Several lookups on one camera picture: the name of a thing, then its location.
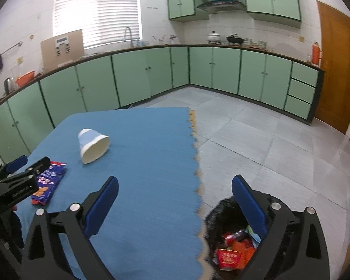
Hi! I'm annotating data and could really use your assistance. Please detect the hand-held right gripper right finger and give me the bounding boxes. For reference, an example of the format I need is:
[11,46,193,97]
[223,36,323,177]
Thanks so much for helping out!
[231,174,330,280]

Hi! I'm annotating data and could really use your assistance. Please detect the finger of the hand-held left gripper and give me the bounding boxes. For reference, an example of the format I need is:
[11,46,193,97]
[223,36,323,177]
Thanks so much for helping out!
[6,157,51,185]
[0,155,28,178]

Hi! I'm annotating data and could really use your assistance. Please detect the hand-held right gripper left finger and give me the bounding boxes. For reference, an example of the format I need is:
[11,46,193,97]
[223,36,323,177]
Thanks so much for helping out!
[20,176,119,280]

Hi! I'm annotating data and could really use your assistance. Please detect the blue chip bag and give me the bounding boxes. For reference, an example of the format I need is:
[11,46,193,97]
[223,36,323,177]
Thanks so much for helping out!
[31,161,67,205]

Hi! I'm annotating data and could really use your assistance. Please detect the light blue milk carton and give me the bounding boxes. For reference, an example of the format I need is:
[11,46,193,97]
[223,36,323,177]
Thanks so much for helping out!
[246,226,262,243]

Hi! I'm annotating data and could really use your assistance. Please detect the black-lined trash bin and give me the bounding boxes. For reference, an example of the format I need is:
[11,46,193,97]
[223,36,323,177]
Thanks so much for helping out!
[203,197,270,280]

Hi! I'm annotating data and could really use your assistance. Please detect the red drink can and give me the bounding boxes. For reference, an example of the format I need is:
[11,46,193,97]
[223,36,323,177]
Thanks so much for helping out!
[223,230,249,247]

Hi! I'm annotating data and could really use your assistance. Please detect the orange ribbed plastic piece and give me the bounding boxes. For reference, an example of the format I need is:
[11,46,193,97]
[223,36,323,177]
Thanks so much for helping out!
[233,239,256,269]

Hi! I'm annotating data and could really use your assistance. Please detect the red and gold packet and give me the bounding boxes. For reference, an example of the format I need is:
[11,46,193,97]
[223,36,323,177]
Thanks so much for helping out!
[217,248,243,270]

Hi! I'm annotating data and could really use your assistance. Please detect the white and blue paper cup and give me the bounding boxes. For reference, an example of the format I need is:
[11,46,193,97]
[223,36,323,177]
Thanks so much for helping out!
[78,128,110,164]

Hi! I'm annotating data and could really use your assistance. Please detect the blue table mat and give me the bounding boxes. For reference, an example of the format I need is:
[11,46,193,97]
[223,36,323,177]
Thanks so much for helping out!
[16,107,206,280]

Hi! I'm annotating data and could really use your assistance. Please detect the silver kettle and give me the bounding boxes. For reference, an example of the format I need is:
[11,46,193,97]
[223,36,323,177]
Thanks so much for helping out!
[3,77,16,95]

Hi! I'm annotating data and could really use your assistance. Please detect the orange plastic basin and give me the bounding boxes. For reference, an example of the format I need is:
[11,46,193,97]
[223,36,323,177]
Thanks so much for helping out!
[15,70,36,86]

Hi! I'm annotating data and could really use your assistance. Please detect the brown cardboard board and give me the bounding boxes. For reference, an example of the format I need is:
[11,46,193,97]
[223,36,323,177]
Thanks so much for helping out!
[41,29,85,70]

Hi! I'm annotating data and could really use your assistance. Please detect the green lower kitchen cabinets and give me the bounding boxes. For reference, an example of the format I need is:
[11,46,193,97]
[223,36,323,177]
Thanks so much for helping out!
[0,44,325,164]

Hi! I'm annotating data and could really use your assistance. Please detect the wooden door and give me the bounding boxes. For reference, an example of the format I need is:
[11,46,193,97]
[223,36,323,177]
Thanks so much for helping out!
[313,0,350,135]

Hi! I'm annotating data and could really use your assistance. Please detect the metal kitchen faucet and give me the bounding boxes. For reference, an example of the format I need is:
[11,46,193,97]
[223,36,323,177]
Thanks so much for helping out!
[124,27,134,48]

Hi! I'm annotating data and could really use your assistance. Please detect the white window blind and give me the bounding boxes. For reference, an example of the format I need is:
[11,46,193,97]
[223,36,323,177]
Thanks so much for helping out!
[53,0,142,50]

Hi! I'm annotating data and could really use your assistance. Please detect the red thermos flask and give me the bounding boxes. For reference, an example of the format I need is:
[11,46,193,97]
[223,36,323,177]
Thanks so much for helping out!
[311,41,322,65]

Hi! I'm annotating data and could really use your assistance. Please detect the black wok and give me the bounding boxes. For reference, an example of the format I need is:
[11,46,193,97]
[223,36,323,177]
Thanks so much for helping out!
[226,34,245,46]

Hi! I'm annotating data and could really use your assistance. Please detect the range hood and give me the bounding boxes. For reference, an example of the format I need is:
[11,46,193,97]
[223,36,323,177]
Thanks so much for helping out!
[196,0,247,14]

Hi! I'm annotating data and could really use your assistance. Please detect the metal towel rail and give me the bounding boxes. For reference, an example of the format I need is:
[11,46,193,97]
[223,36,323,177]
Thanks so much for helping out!
[0,42,23,56]

